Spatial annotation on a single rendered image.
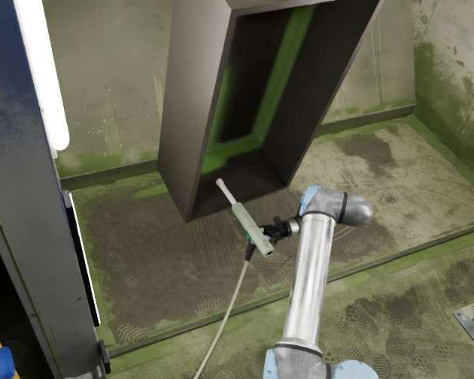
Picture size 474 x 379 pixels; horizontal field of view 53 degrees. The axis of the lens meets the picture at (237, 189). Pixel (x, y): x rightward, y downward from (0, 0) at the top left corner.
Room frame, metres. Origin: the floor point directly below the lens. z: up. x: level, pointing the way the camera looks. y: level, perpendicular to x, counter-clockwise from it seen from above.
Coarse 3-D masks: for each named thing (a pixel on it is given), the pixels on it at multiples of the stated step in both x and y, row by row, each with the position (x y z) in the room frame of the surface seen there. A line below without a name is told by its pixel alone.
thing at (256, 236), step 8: (224, 192) 1.60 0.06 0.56; (232, 200) 1.55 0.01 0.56; (232, 208) 1.50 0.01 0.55; (240, 208) 1.49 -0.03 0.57; (240, 216) 1.45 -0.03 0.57; (248, 216) 1.45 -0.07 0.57; (248, 224) 1.40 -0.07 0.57; (248, 232) 1.38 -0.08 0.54; (256, 232) 1.36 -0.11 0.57; (256, 240) 1.33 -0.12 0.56; (264, 240) 1.32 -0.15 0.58; (248, 248) 1.36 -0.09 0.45; (264, 248) 1.28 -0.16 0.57; (272, 248) 1.29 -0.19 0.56; (248, 256) 1.35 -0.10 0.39; (264, 256) 1.27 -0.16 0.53
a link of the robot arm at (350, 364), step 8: (352, 360) 0.65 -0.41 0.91; (328, 368) 0.62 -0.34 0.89; (336, 368) 0.62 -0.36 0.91; (344, 368) 0.62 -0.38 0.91; (352, 368) 0.62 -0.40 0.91; (360, 368) 0.63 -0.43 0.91; (368, 368) 0.63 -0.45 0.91; (328, 376) 0.60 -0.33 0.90; (336, 376) 0.59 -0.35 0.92; (344, 376) 0.60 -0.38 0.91; (352, 376) 0.60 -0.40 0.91; (360, 376) 0.61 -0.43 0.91; (368, 376) 0.61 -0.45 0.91; (376, 376) 0.61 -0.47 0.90
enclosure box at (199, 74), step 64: (192, 0) 1.44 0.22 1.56; (256, 0) 1.32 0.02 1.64; (320, 0) 1.43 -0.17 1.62; (384, 0) 1.60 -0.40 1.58; (192, 64) 1.43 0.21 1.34; (256, 64) 1.88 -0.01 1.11; (320, 64) 1.78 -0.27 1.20; (192, 128) 1.42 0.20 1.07; (256, 128) 2.03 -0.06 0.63; (192, 192) 1.40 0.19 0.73; (256, 192) 1.71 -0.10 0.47
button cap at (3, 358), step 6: (0, 348) 0.30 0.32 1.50; (6, 348) 0.30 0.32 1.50; (0, 354) 0.29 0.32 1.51; (6, 354) 0.29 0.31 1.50; (0, 360) 0.28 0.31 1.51; (6, 360) 0.28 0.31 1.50; (12, 360) 0.29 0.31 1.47; (0, 366) 0.27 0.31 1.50; (6, 366) 0.27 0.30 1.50; (12, 366) 0.28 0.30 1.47; (0, 372) 0.26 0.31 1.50; (6, 372) 0.27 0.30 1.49; (12, 372) 0.27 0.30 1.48; (0, 378) 0.26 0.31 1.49; (6, 378) 0.26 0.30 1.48; (12, 378) 0.27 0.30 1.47
